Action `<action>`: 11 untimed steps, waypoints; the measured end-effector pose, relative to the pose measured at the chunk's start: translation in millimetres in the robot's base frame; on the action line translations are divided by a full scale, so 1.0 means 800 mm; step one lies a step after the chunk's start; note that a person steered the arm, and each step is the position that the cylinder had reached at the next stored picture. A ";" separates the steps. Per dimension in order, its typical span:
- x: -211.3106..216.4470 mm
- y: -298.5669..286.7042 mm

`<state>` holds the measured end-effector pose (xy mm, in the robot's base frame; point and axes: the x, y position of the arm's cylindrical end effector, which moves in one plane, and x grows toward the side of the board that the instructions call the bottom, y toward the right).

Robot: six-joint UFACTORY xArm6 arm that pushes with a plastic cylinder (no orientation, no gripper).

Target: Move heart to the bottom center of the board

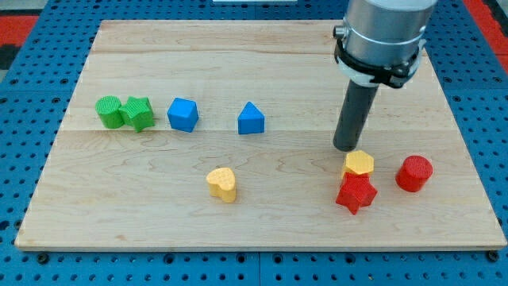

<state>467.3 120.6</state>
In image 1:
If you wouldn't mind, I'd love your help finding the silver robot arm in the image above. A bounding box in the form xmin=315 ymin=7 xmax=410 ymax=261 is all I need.
xmin=333 ymin=0 xmax=437 ymax=88

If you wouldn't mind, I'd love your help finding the yellow heart block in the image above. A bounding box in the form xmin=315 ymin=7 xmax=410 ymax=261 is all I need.
xmin=206 ymin=168 xmax=237 ymax=203

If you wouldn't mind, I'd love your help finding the wooden board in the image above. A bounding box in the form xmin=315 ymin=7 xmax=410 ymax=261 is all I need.
xmin=15 ymin=20 xmax=506 ymax=252

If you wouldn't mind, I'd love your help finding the blue triangle block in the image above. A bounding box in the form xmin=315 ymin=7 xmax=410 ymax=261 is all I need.
xmin=237 ymin=102 xmax=265 ymax=135

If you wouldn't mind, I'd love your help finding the blue cube block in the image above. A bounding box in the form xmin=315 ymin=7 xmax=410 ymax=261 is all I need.
xmin=167 ymin=98 xmax=199 ymax=133

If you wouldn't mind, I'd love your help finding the yellow hexagon block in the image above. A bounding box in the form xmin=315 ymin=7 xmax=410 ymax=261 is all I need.
xmin=341 ymin=150 xmax=375 ymax=176

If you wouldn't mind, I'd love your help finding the red star block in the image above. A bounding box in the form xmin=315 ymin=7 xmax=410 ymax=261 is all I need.
xmin=336 ymin=172 xmax=378 ymax=215

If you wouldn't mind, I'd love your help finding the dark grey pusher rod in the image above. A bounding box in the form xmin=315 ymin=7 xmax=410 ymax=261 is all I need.
xmin=333 ymin=80 xmax=379 ymax=152

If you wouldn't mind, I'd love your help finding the green star block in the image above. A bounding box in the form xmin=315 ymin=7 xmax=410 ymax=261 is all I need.
xmin=118 ymin=97 xmax=155 ymax=133

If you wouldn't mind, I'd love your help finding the green cylinder block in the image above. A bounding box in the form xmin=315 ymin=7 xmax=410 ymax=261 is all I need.
xmin=95 ymin=95 xmax=124 ymax=129

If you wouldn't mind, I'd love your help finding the red cylinder block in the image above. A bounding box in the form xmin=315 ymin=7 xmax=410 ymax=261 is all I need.
xmin=395 ymin=155 xmax=433 ymax=192

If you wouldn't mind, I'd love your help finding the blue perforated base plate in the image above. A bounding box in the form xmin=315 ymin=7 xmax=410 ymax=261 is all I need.
xmin=1 ymin=0 xmax=507 ymax=285

